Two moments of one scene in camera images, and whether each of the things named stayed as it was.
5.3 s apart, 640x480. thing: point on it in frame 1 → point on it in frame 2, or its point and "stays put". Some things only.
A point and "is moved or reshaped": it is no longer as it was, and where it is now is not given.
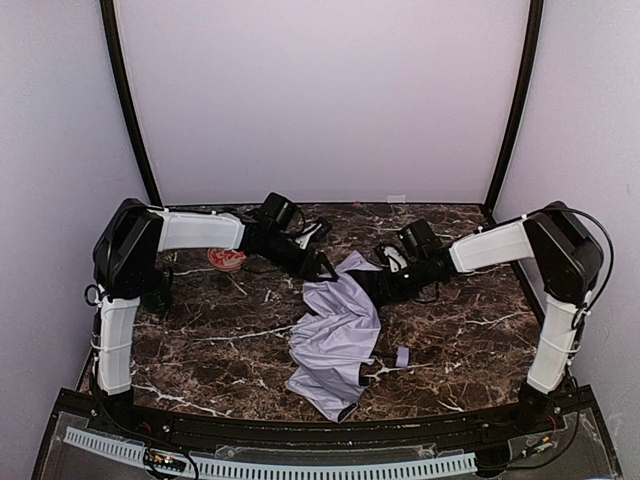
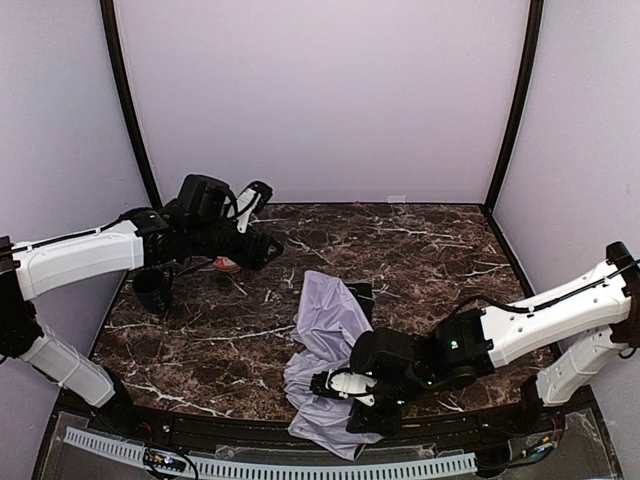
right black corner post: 529,74 stays put
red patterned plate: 225,260 stays put
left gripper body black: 310,265 → 258,246
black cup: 157,291 stays put
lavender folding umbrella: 336,336 is moved or reshaped
